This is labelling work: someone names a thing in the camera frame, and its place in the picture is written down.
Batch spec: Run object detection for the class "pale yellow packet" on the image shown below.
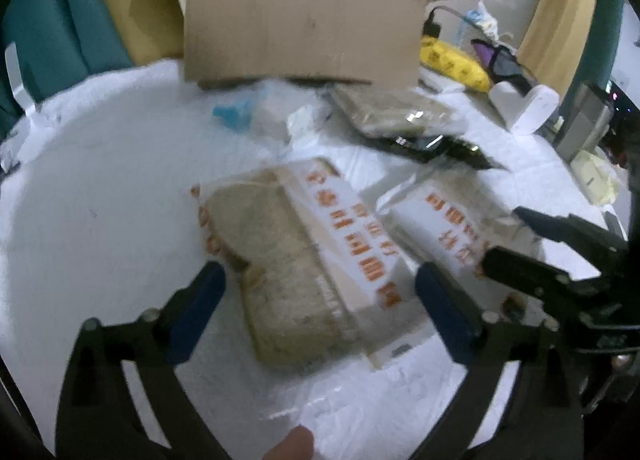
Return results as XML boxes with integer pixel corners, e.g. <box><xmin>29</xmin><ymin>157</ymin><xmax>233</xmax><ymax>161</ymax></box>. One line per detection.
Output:
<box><xmin>569</xmin><ymin>150</ymin><xmax>622</xmax><ymax>207</ymax></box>

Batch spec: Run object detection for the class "black snack packet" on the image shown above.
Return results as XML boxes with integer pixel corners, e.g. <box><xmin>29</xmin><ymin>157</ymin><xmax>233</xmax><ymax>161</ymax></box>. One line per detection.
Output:
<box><xmin>365</xmin><ymin>132</ymin><xmax>509</xmax><ymax>173</ymax></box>

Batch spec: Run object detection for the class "yellow curtain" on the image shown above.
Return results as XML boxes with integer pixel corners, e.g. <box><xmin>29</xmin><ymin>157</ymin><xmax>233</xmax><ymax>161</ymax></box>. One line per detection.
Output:
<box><xmin>96</xmin><ymin>0</ymin><xmax>187</xmax><ymax>66</ymax></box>
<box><xmin>516</xmin><ymin>0</ymin><xmax>602</xmax><ymax>86</ymax></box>

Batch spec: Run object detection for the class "brown cardboard box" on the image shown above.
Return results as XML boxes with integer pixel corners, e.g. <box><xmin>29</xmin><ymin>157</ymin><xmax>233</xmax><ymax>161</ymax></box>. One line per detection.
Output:
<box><xmin>132</xmin><ymin>0</ymin><xmax>477</xmax><ymax>90</ymax></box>

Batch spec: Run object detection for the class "white metal stand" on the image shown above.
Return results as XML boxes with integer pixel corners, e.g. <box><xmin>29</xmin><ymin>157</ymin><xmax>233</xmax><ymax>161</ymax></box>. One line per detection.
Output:
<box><xmin>4</xmin><ymin>41</ymin><xmax>40</xmax><ymax>114</ymax></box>

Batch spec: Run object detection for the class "clear bag with blue item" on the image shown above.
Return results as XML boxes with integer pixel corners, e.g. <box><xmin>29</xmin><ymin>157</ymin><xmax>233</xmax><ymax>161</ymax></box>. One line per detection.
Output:
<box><xmin>212</xmin><ymin>84</ymin><xmax>322</xmax><ymax>147</ymax></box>

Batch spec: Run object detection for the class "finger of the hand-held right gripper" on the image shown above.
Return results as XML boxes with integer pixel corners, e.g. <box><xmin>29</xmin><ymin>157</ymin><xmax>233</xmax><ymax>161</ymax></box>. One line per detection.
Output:
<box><xmin>514</xmin><ymin>206</ymin><xmax>627</xmax><ymax>267</ymax></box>
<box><xmin>481</xmin><ymin>246</ymin><xmax>582</xmax><ymax>307</ymax></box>

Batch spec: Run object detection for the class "grey appliance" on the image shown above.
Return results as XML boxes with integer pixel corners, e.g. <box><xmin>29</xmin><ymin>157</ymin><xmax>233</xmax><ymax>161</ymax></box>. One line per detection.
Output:
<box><xmin>551</xmin><ymin>82</ymin><xmax>617</xmax><ymax>164</ymax></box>

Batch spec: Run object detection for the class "black cable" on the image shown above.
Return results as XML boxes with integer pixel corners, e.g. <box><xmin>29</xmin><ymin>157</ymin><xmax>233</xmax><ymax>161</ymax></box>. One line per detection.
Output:
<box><xmin>423</xmin><ymin>6</ymin><xmax>476</xmax><ymax>39</ymax></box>

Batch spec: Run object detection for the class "small orange print bread packet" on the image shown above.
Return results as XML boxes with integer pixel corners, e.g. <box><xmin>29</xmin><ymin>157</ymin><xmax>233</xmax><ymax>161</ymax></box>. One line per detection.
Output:
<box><xmin>375</xmin><ymin>175</ymin><xmax>542</xmax><ymax>291</ymax></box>

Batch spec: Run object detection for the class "person's left hand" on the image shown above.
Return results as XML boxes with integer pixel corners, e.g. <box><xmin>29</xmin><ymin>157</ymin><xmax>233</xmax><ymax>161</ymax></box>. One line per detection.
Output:
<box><xmin>260</xmin><ymin>425</ymin><xmax>316</xmax><ymax>460</ymax></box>

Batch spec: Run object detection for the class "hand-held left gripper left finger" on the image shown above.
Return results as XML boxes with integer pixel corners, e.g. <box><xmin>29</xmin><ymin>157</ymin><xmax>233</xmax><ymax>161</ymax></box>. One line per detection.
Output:
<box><xmin>55</xmin><ymin>260</ymin><xmax>231</xmax><ymax>460</ymax></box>

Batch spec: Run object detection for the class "clear packet of brown food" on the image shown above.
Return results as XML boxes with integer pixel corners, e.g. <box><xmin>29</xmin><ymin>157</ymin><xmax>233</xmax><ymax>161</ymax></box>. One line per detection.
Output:
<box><xmin>327</xmin><ymin>82</ymin><xmax>458</xmax><ymax>139</ymax></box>

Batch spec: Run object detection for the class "large orange print bread packet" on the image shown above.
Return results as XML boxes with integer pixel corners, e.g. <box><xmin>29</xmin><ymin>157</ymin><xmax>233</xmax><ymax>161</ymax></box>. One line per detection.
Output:
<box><xmin>190</xmin><ymin>157</ymin><xmax>432</xmax><ymax>377</ymax></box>

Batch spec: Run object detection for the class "yellow snack bag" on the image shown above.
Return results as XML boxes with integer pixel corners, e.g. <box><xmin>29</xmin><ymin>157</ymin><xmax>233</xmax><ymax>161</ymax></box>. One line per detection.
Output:
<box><xmin>419</xmin><ymin>37</ymin><xmax>492</xmax><ymax>93</ymax></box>

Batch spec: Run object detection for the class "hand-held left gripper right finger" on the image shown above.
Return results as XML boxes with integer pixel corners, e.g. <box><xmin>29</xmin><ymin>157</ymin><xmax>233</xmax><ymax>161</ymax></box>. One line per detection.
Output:
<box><xmin>410</xmin><ymin>261</ymin><xmax>586</xmax><ymax>460</ymax></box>

